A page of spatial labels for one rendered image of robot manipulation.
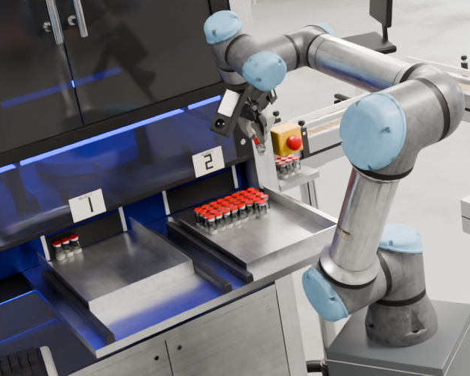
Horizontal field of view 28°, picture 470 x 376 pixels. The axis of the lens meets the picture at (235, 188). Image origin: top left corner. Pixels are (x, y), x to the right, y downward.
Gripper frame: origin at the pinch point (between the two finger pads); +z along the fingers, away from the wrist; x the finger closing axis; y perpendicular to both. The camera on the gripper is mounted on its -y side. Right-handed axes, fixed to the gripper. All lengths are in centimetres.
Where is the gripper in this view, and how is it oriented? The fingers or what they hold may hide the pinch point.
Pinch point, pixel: (256, 140)
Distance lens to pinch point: 212.9
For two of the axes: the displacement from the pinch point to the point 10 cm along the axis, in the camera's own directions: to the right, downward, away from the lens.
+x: -7.7, -3.5, 5.3
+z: 2.6, 5.9, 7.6
